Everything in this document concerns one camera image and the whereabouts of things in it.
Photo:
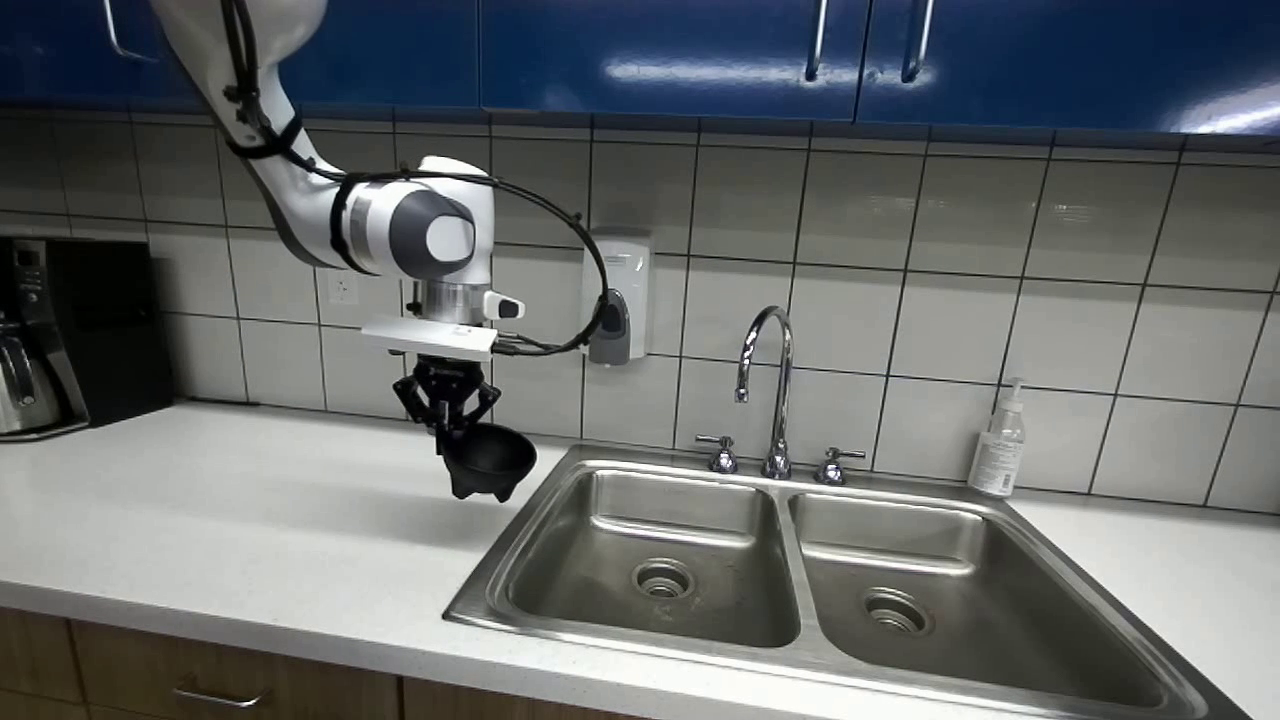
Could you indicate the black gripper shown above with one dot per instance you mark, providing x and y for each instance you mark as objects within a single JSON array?
[{"x": 450, "y": 372}]

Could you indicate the black bowl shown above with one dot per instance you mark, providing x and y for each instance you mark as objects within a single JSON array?
[{"x": 491, "y": 462}]

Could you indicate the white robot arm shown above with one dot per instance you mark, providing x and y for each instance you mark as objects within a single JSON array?
[{"x": 403, "y": 224}]

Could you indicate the metal sink drain strainer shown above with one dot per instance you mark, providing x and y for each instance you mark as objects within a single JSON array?
[
  {"x": 662, "y": 576},
  {"x": 899, "y": 613}
]

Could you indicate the stainless steel double sink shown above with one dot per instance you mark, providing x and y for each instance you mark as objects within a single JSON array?
[{"x": 746, "y": 613}]

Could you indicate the chrome faucet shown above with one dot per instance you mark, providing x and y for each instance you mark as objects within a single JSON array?
[{"x": 782, "y": 401}]

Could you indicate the black coffee maker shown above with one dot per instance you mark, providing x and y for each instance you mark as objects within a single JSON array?
[{"x": 103, "y": 332}]

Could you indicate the glass coffee carafe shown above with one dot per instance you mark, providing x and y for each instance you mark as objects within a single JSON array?
[{"x": 27, "y": 381}]

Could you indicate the wooden base cabinet drawers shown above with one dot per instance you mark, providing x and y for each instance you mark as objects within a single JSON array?
[{"x": 83, "y": 664}]

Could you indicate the clear soap pump bottle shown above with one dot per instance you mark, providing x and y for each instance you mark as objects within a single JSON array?
[{"x": 996, "y": 454}]

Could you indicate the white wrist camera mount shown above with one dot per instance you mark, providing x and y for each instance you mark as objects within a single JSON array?
[{"x": 427, "y": 332}]

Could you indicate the white wall soap dispenser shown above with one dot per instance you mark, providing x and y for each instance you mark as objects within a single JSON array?
[{"x": 626, "y": 287}]

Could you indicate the blue glossy wall cabinet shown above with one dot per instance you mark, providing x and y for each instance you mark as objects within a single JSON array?
[{"x": 666, "y": 53}]

